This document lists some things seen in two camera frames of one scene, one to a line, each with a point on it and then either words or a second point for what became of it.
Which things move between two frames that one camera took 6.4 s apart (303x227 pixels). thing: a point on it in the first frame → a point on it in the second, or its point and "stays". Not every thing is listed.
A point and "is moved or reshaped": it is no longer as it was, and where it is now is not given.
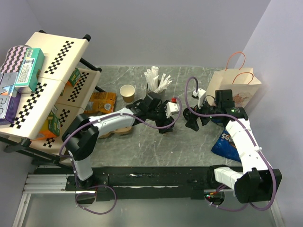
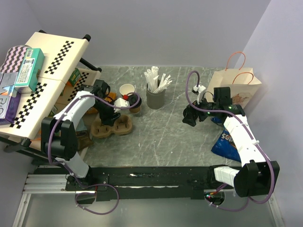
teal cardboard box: x=32 y=60 stays
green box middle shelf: x=75 y=75 stays
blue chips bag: x=226 y=147 stays
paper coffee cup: x=164 y=130 is moved or reshaped
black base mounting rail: x=149 y=182 stays
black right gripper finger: x=192 y=122 → x=190 y=117
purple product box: x=12 y=110 stays
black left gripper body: x=159 y=115 → x=105 y=111
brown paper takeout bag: x=240 y=80 stays
